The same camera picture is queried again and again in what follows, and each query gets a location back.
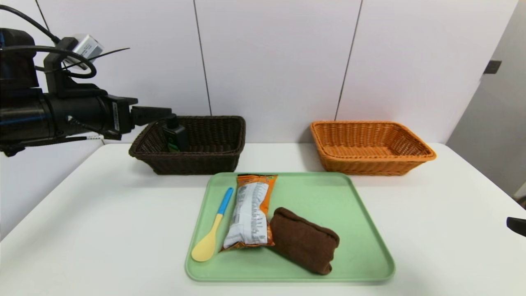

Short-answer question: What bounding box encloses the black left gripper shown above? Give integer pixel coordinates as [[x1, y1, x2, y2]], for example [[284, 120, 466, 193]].
[[42, 94, 177, 141]]

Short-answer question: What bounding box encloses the dark green pump bottle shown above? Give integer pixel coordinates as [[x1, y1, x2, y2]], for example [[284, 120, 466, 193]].
[[162, 114, 189, 153]]

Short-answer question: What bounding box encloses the orange snack bag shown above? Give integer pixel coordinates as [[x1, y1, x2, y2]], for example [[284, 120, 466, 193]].
[[221, 174, 278, 251]]

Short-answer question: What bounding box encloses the yellow spoon with blue handle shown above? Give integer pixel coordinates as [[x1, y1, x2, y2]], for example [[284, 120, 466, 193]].
[[191, 187, 234, 262]]

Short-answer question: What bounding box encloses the brown towel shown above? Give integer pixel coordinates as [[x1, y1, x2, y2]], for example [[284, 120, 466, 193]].
[[269, 207, 340, 275]]

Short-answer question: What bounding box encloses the dark brown wicker basket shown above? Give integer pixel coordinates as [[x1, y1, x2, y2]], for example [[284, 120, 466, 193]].
[[129, 116, 246, 176]]

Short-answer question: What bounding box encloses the orange wicker basket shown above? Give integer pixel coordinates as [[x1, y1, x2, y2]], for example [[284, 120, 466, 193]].
[[310, 120, 437, 176]]

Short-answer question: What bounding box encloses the green plastic tray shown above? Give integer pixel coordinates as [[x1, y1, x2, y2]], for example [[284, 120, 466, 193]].
[[185, 172, 396, 282]]

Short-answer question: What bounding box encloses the black left camera cable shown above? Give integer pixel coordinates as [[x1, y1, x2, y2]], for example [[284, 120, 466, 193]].
[[0, 4, 97, 79]]

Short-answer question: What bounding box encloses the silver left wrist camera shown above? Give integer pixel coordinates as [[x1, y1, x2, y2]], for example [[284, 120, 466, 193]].
[[62, 34, 104, 66]]

